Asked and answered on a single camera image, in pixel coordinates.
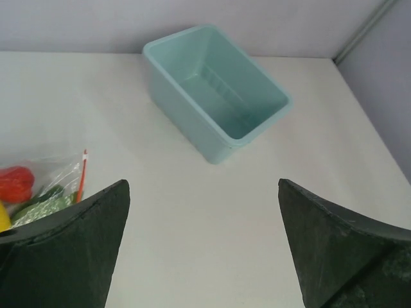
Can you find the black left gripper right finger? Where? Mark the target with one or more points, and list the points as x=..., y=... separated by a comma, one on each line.
x=343, y=258

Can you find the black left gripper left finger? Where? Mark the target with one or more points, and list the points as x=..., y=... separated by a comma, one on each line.
x=66, y=259

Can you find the green fake leafy vegetable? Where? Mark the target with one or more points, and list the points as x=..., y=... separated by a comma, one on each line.
x=41, y=206

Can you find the yellow fake banana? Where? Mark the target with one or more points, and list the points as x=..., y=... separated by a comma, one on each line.
x=5, y=223

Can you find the clear zip top bag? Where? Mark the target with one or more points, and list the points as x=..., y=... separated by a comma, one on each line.
x=67, y=170

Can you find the light blue plastic bin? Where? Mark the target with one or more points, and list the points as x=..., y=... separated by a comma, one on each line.
x=212, y=91

